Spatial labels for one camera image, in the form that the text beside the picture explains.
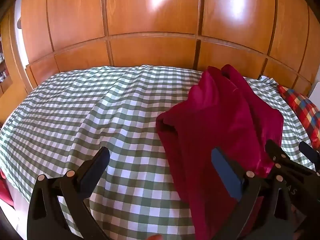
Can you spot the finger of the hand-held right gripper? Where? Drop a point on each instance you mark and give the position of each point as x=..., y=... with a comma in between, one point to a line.
x=300, y=180
x=311, y=155

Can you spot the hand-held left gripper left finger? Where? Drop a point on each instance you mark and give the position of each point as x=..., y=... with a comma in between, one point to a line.
x=96, y=170

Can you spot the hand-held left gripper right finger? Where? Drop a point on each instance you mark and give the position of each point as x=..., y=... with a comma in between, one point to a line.
x=226, y=172

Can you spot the crimson knit garment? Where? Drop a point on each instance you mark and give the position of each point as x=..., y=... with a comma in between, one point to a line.
x=212, y=120

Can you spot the red plaid pillow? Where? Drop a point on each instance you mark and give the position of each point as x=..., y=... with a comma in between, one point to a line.
x=303, y=110

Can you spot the green checked bed sheet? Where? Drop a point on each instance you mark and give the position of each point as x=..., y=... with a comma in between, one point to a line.
x=75, y=110

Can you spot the white furniture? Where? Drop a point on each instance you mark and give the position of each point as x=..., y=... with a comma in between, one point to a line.
x=315, y=91

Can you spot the white mattress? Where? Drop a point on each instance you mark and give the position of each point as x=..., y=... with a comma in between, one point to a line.
x=21, y=200

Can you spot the dark red fabric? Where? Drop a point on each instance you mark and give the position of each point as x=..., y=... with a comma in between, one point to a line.
x=4, y=187

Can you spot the wooden shelf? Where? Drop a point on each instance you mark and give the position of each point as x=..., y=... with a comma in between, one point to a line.
x=5, y=80

